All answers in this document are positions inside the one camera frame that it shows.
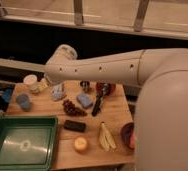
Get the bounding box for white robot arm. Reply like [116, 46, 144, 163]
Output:
[44, 45, 188, 171]

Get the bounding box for white plastic cup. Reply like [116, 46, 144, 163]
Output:
[23, 74, 40, 94]

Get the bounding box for small metal cup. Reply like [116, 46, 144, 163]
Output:
[80, 81, 90, 93]

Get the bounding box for bunch of dark grapes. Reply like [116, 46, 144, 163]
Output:
[63, 99, 87, 116]

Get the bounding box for blue object at left edge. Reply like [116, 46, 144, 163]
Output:
[2, 88, 13, 103]

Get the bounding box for blue sponge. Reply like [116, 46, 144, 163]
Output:
[76, 93, 93, 109]

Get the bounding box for black rectangular block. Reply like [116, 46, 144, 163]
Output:
[64, 120, 86, 132]

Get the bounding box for red bowl at back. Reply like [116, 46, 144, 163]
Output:
[96, 82, 116, 96]

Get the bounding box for green plastic tray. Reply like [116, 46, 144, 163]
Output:
[0, 116, 58, 171]

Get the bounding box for yellow round toy fruit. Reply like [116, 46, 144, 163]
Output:
[73, 137, 88, 153]

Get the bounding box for peeled banana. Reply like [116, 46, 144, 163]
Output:
[99, 122, 117, 151]

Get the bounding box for orange carrot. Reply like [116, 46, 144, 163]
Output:
[129, 133, 135, 149]

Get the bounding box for black handled utensil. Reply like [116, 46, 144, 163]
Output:
[92, 83, 110, 116]

